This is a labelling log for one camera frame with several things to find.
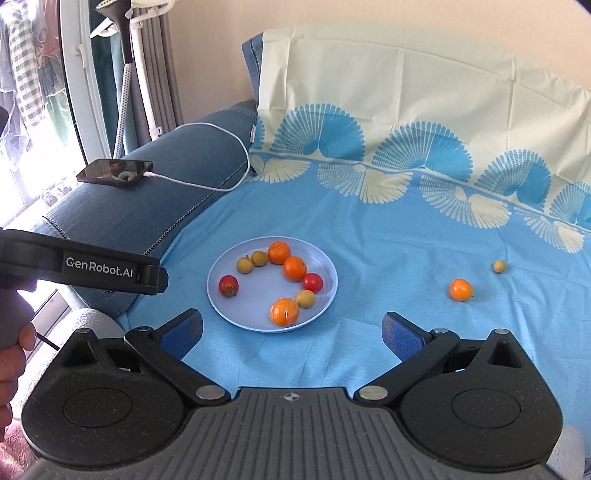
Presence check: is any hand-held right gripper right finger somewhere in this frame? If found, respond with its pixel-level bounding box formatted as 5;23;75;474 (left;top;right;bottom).
353;311;526;408

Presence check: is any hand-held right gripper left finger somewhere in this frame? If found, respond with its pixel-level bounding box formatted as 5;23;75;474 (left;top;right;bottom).
60;308;232;408

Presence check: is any light blue plate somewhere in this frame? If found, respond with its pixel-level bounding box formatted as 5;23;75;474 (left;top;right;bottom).
206;236;339;333

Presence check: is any person's left hand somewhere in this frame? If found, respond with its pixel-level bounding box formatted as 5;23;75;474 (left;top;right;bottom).
0;322;38;431

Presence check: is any black smartphone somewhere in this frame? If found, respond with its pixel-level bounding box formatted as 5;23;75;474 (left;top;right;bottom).
76;159;154;186

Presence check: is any blue printed bedsheet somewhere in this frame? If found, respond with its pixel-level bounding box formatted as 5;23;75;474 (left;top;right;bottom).
115;23;591;462

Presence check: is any blue denim sofa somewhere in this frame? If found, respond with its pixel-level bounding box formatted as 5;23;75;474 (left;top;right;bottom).
30;34;266;319

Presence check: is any garment steamer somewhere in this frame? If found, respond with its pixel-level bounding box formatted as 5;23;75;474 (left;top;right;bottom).
95;0;136;160

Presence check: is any pink blanket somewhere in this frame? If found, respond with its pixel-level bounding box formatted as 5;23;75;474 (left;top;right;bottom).
0;427;43;480

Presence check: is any plaid hanging shirt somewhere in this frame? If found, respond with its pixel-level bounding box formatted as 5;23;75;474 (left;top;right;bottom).
0;0;43;129

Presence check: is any white charging cable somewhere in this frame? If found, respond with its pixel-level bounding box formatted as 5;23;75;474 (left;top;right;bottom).
144;122;259;193

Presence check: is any white window frame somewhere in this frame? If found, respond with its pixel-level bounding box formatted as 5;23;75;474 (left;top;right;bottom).
59;0;117;168

